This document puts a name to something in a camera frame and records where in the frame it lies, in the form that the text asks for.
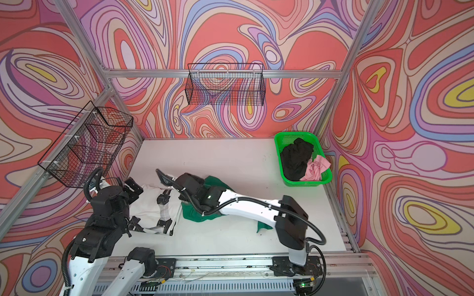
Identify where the green t shirt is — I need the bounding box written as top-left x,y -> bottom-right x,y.
180,175 -> 274,234

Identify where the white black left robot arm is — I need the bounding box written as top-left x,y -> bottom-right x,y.
60,167 -> 158,296

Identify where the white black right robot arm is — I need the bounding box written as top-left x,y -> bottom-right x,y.
172,173 -> 309,266

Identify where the white printed t shirt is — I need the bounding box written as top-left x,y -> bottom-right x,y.
128,185 -> 182,236

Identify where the black t shirt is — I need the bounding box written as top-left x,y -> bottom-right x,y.
280,138 -> 314,181

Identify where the green plastic laundry basket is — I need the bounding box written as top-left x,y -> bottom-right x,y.
274,132 -> 333,187

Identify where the pink t shirt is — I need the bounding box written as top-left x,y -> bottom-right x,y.
300,155 -> 331,181

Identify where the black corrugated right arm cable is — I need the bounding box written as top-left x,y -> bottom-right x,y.
155,168 -> 327,293

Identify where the black wire basket left wall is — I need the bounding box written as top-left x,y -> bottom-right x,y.
38,101 -> 133,188

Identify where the black wire basket wall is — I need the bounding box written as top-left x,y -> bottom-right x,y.
38,101 -> 133,188
185,62 -> 266,106

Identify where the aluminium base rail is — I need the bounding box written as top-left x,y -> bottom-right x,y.
119,253 -> 384,296

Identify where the black wire basket back wall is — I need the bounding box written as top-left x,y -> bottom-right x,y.
185,62 -> 266,106

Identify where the aluminium frame profile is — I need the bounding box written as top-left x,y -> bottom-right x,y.
0,0 -> 375,238

